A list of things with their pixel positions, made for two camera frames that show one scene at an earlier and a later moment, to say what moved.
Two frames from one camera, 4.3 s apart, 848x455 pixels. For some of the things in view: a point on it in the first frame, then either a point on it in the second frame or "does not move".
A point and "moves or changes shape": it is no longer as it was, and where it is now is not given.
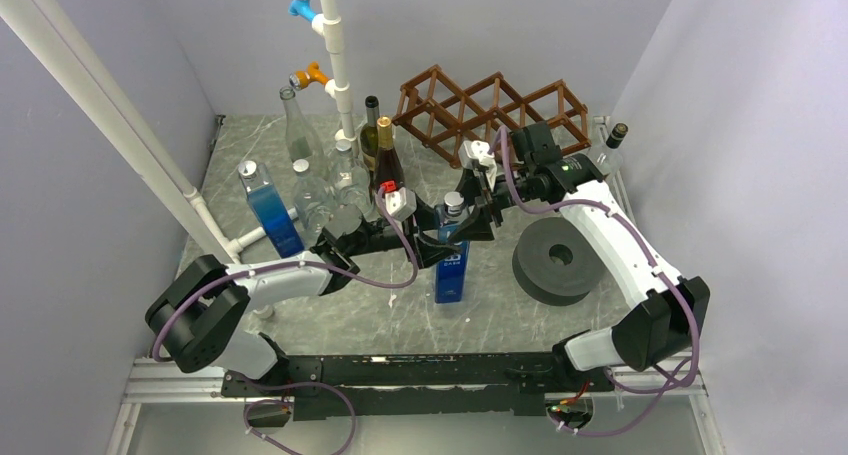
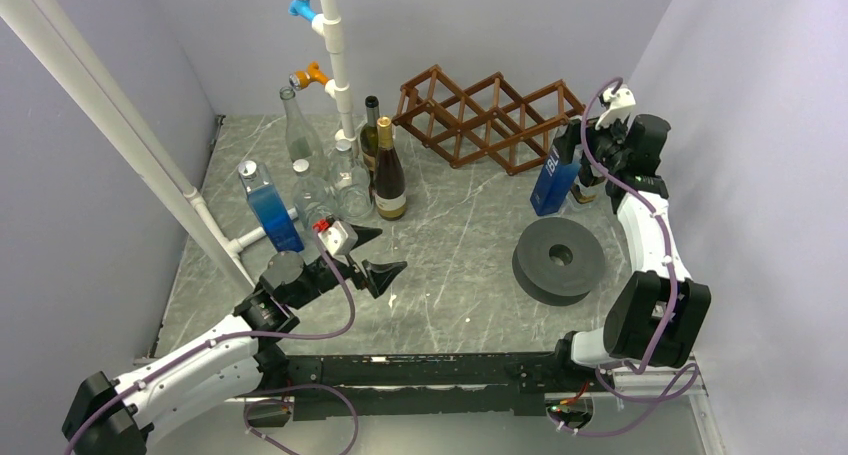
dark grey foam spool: [558, 261] does not move
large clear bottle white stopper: [351, 182] does not move
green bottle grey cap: [368, 134] does not move
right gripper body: [490, 198] -> [605, 146]
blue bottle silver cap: [452, 275] moves or changes shape
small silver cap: [300, 165] does not move
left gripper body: [415, 242] -> [349, 270]
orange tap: [302, 78] does not move
